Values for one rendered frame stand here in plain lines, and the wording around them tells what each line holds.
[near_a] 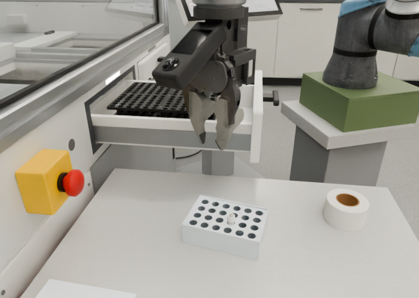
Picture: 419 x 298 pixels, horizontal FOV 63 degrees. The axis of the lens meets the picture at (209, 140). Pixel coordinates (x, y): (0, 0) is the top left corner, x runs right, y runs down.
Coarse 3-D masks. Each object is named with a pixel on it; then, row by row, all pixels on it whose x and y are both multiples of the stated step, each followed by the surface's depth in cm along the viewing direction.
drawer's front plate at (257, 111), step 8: (256, 72) 84; (256, 80) 78; (256, 88) 73; (256, 96) 69; (256, 104) 65; (256, 112) 62; (256, 120) 62; (256, 128) 63; (256, 136) 64; (256, 144) 64; (256, 152) 65; (256, 160) 66
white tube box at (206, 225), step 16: (192, 208) 57; (208, 208) 58; (224, 208) 58; (240, 208) 58; (256, 208) 58; (192, 224) 56; (208, 224) 54; (224, 224) 54; (240, 224) 55; (256, 224) 54; (192, 240) 55; (208, 240) 53; (224, 240) 52; (240, 240) 51; (256, 240) 51; (240, 256) 53; (256, 256) 52
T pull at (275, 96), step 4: (272, 92) 77; (276, 92) 76; (264, 96) 74; (268, 96) 74; (272, 96) 74; (276, 96) 74; (264, 100) 74; (268, 100) 74; (272, 100) 74; (276, 100) 71; (276, 104) 71
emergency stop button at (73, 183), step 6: (72, 174) 49; (78, 174) 50; (66, 180) 49; (72, 180) 49; (78, 180) 50; (84, 180) 52; (66, 186) 48; (72, 186) 49; (78, 186) 50; (66, 192) 49; (72, 192) 49; (78, 192) 50
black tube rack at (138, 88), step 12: (132, 84) 85; (144, 84) 85; (156, 84) 86; (120, 96) 77; (132, 96) 77; (144, 96) 77; (156, 96) 78; (168, 96) 77; (180, 96) 77; (108, 108) 71; (120, 108) 71; (132, 108) 71; (144, 108) 70; (156, 108) 70; (168, 108) 70; (180, 108) 70
